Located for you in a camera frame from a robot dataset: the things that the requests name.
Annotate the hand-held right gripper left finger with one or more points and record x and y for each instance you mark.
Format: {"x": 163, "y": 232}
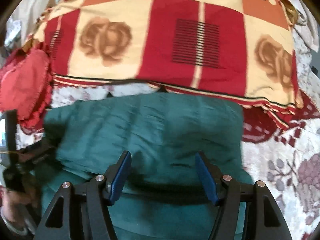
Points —
{"x": 120, "y": 177}

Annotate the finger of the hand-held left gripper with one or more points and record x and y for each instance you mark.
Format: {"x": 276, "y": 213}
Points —
{"x": 40, "y": 148}
{"x": 11, "y": 130}

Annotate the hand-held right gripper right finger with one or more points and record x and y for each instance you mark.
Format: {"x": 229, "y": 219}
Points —
{"x": 206, "y": 177}

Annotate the green puffer jacket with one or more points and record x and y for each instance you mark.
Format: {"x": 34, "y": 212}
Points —
{"x": 150, "y": 130}

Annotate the person's left hand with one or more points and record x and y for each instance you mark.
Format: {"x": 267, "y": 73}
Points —
{"x": 17, "y": 210}

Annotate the red heart-shaped ruffled pillow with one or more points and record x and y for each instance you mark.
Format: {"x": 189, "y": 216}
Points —
{"x": 23, "y": 85}

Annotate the floral bedsheet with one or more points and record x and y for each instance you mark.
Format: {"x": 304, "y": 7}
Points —
{"x": 277, "y": 155}

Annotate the white grey crumpled cloth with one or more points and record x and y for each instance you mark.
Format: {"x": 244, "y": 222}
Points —
{"x": 27, "y": 12}

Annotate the red cream checkered rose pillow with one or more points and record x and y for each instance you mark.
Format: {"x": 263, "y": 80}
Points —
{"x": 160, "y": 42}

